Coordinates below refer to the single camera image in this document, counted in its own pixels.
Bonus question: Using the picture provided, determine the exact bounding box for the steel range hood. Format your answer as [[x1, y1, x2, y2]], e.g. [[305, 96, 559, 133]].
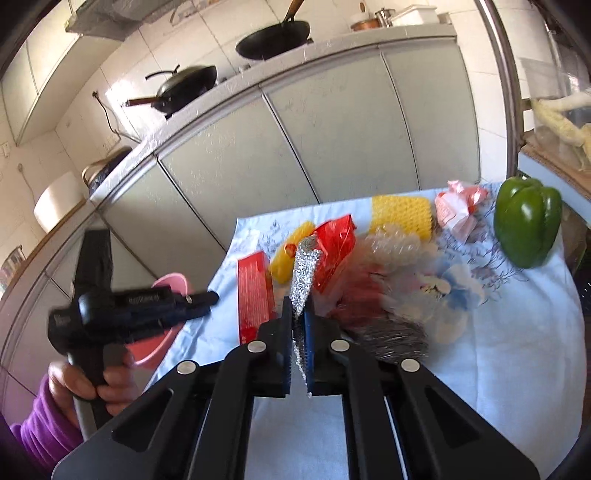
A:
[[65, 0, 191, 34]]

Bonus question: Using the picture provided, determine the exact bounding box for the person's left forearm purple sleeve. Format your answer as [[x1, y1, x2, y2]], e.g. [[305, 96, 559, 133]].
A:
[[9, 374, 85, 476]]

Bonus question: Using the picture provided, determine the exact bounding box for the pink plastic bucket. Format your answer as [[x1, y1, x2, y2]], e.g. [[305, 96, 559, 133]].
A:
[[129, 273, 195, 370]]

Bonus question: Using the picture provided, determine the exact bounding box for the white wall cabinet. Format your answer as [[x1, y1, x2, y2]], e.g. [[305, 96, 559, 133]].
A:
[[0, 0, 95, 147]]

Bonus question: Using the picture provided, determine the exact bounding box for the red cardboard box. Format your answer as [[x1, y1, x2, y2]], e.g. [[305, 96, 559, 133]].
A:
[[237, 251, 276, 344]]

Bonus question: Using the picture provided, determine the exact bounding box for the silver glitter wrapper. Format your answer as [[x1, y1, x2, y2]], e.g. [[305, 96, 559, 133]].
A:
[[290, 235, 325, 398]]

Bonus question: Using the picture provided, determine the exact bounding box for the white plastic container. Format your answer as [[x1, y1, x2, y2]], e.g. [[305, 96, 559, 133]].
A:
[[390, 4, 439, 27]]

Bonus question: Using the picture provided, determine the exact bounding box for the clear plastic bag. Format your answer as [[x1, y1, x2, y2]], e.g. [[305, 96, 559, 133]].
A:
[[323, 222, 444, 333]]

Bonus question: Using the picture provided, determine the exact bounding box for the person's left hand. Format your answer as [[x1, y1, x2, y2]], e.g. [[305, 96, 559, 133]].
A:
[[48, 348, 139, 416]]

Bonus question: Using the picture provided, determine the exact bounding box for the steel wool scourer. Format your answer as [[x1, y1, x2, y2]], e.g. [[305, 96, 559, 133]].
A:
[[344, 320, 433, 366]]

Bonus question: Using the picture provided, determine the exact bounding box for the black lidded wok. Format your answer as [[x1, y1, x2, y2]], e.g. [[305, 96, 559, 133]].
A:
[[124, 65, 218, 117]]

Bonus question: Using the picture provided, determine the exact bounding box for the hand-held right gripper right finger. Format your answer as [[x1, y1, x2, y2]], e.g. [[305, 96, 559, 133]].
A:
[[304, 300, 541, 480]]

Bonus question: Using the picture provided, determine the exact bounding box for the blue and white wrapper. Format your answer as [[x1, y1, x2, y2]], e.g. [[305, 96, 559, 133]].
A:
[[416, 263, 486, 344]]

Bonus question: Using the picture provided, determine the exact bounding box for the grey kitchen base cabinet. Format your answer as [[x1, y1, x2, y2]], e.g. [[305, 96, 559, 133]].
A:
[[0, 34, 482, 407]]

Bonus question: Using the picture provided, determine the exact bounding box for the yellow knitted dishcloth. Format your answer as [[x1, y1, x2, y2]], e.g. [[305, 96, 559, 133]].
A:
[[371, 195, 435, 241]]

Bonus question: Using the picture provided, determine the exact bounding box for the black power cable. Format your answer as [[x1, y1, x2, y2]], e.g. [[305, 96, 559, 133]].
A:
[[92, 90, 140, 145]]

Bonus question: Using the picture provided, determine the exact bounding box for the dark rice cooker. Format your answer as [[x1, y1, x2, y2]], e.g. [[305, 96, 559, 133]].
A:
[[82, 147, 133, 195]]

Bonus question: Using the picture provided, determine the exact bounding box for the red foil wrapper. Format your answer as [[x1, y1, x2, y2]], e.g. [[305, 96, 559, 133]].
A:
[[311, 215, 359, 297]]

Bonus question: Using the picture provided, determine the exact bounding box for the pink and white wrapper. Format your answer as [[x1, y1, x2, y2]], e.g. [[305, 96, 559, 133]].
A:
[[434, 181, 490, 241]]

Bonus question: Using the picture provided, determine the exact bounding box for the glass jar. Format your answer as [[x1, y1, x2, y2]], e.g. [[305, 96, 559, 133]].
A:
[[0, 247, 25, 297]]

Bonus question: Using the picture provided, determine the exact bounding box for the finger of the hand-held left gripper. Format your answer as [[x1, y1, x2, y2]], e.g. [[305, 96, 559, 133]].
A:
[[171, 291, 220, 309], [159, 305, 211, 330]]

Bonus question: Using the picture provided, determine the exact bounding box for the black open wok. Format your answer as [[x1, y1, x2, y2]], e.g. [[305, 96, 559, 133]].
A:
[[235, 20, 313, 61]]

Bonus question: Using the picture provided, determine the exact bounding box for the green bell pepper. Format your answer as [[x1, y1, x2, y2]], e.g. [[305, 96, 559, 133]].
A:
[[493, 175, 563, 269]]

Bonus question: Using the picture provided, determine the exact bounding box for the light blue floral tablecloth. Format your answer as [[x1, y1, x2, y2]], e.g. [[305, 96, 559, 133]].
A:
[[139, 182, 583, 480]]

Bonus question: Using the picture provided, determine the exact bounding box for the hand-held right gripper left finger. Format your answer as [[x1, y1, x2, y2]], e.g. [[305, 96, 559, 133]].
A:
[[51, 298, 294, 480]]

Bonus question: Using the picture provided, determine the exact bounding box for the napa cabbage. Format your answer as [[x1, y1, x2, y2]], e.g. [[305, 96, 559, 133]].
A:
[[530, 92, 591, 169]]

